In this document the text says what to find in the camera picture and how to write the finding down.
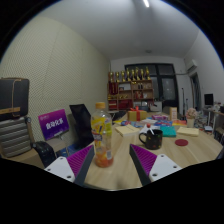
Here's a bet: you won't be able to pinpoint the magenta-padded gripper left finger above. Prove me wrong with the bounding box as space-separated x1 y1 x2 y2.
44 144 96 188

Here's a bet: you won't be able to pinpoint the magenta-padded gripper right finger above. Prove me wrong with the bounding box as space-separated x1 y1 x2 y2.
129 143 183 187

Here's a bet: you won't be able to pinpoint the yellow-label drink bottle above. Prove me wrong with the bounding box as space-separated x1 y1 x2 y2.
90 101 114 168

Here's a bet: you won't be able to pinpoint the black polka-dot mug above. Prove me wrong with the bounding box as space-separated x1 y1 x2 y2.
138 129 164 151

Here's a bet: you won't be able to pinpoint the red ball white stick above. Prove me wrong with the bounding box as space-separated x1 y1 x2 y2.
146 123 155 136

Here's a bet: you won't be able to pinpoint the tan paper envelope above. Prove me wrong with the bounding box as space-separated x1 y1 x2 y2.
114 123 141 138
176 126 200 137

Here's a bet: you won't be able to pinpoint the black office chair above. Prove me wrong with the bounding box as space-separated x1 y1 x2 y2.
32 141 57 168
68 103 95 150

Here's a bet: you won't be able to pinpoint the teal book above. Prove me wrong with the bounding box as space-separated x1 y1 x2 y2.
159 125 177 138

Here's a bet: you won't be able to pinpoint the blue printed book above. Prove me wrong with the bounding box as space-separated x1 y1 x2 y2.
120 120 145 129

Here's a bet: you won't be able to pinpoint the flat round red coaster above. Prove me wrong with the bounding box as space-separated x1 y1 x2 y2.
174 138 189 147

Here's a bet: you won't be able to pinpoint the yellow gift box red ribbon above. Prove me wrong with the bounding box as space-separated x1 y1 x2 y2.
127 106 148 122

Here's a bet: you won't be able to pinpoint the purple sign board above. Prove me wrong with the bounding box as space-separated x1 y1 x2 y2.
37 108 70 142

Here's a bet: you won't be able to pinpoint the orange book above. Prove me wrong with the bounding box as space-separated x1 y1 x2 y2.
172 119 188 127

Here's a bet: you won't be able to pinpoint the tan standing card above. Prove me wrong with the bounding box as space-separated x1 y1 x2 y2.
168 106 178 122

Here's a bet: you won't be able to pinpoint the pink flowers in white pot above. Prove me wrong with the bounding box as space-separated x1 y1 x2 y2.
185 107 199 129

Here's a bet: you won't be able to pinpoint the wooden shelf unit with trophies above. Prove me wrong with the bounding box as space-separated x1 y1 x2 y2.
107 66 155 112

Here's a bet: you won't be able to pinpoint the black tripod stand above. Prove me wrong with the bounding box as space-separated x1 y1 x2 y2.
181 87 188 118

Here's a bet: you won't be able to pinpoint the grey ribbed suitcase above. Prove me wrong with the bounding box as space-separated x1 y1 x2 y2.
0 115 33 158

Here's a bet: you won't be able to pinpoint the dark glass door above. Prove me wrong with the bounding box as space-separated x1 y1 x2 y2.
124 63 180 111

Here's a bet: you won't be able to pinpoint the wooden side desk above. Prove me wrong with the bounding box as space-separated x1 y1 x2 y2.
203 108 224 134

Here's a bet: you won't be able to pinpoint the black computer monitor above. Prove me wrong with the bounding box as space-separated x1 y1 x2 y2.
203 93 214 107

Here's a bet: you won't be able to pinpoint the black bag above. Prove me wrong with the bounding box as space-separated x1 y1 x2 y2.
0 77 30 122

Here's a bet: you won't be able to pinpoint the white wall air conditioner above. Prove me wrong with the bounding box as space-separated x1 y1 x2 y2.
185 59 198 73

